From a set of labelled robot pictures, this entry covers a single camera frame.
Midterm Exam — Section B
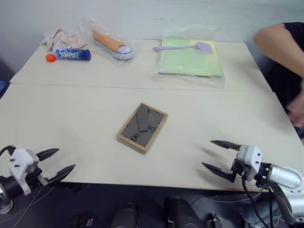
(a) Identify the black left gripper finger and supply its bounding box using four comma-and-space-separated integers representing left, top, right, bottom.
35, 148, 60, 162
47, 163, 76, 186

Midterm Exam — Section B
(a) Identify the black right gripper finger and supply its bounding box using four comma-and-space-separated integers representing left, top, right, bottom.
201, 162, 238, 183
210, 140, 241, 151

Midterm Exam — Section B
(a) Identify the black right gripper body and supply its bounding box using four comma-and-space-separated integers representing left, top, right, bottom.
229, 158, 250, 183

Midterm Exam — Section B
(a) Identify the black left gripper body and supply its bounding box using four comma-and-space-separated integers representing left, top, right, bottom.
28, 166, 50, 189

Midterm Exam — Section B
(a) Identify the person's bare hand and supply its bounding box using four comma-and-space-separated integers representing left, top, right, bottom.
286, 94, 304, 130

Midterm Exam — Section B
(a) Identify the blue denim fabric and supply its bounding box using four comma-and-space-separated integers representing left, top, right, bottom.
239, 191, 287, 228

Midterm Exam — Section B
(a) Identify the clear plastic cloth bag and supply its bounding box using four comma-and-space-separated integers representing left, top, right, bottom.
152, 25, 227, 90

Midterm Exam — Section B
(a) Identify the dark rounded shape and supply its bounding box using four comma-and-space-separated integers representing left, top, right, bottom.
111, 202, 139, 228

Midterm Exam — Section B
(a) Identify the green folded cloth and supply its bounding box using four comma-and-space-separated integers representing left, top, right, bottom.
155, 38, 224, 77

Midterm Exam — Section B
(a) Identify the purple silicone spatula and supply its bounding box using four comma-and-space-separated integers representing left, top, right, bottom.
152, 41, 212, 57

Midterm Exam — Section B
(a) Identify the blue printed cylindrical can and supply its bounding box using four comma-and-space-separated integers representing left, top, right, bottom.
52, 47, 92, 61

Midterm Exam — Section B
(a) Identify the pink crumpled cloth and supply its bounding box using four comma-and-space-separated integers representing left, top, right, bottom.
41, 28, 88, 52

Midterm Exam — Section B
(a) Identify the clear plastic sneaker bag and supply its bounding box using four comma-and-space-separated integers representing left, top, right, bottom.
79, 17, 141, 70

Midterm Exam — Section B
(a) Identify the orange canvas sneaker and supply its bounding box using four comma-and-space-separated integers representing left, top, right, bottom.
92, 30, 133, 59

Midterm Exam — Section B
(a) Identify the person's black shirt sleeve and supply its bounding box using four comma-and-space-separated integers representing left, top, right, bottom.
282, 21, 304, 49

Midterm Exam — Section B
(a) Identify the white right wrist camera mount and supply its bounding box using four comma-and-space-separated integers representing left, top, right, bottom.
236, 144, 263, 181

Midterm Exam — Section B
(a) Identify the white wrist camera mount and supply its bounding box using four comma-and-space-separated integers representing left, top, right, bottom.
7, 148, 40, 196
236, 144, 263, 181

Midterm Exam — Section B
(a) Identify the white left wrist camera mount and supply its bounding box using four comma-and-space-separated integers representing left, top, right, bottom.
7, 148, 40, 196

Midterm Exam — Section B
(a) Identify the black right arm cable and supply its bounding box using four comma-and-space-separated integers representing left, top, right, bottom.
241, 175, 289, 228

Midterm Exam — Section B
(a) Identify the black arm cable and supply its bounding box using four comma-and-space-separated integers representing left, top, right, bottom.
241, 175, 289, 228
0, 144, 16, 158

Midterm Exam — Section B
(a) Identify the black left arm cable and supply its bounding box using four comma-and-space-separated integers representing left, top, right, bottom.
0, 144, 16, 158

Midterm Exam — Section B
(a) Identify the wooden picture frame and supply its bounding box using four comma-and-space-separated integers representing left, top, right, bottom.
116, 102, 169, 154

